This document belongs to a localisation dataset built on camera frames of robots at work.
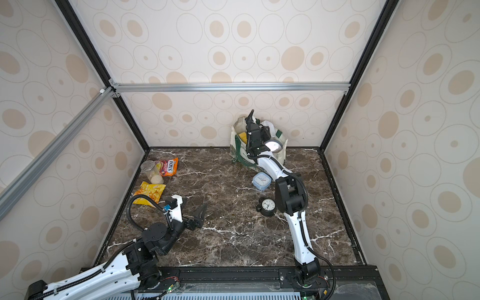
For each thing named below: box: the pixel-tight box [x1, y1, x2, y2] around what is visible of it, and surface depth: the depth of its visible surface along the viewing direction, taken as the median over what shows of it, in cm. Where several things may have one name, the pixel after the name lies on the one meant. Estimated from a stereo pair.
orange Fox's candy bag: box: [159, 157, 179, 177], surface depth 108 cm
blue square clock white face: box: [251, 171, 272, 191], surface depth 103 cm
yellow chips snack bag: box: [132, 181, 167, 209], surface depth 99 cm
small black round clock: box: [256, 197, 277, 217], surface depth 92 cm
